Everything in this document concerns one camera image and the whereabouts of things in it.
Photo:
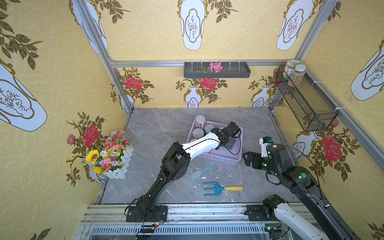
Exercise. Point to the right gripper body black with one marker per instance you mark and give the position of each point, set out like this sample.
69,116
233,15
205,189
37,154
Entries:
256,159

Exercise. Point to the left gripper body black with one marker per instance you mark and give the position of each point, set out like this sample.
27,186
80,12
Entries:
229,142

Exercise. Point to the purple plastic basket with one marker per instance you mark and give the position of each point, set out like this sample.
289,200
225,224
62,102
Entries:
229,154

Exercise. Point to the tall can with spoon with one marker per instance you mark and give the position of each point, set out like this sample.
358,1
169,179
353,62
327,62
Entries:
200,122

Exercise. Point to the green label can white lid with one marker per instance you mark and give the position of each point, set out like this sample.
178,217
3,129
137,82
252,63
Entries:
198,133

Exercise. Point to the pull-tab can front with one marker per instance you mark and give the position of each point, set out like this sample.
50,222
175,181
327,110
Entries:
208,128

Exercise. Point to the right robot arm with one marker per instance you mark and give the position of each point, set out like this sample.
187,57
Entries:
307,189

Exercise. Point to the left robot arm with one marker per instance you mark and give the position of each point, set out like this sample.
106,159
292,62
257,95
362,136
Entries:
174,166

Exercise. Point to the teal brush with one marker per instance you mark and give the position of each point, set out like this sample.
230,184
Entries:
195,175

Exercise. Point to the pink artificial flower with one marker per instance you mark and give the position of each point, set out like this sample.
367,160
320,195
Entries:
215,67

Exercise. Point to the glass jar white lid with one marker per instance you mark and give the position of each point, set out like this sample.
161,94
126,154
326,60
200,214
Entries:
297,75

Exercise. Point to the glass jar patterned lid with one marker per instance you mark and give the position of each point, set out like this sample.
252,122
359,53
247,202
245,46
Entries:
290,67

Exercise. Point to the flower pot white fence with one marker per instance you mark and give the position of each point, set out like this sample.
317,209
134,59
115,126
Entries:
112,159

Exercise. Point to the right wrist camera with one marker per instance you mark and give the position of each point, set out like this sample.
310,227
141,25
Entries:
264,142

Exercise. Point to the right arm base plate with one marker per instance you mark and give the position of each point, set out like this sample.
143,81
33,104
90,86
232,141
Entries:
255,213

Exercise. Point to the teal garden fork yellow handle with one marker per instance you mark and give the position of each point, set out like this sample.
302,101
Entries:
217,189

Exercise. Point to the black wire basket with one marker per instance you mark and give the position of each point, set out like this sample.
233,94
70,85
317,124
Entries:
311,107

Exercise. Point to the grey wall shelf tray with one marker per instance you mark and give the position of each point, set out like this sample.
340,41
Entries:
231,69

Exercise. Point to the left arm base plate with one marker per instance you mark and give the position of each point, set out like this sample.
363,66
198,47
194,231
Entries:
134,215

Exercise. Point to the aluminium rail frame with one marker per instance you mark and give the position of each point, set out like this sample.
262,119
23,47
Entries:
187,219

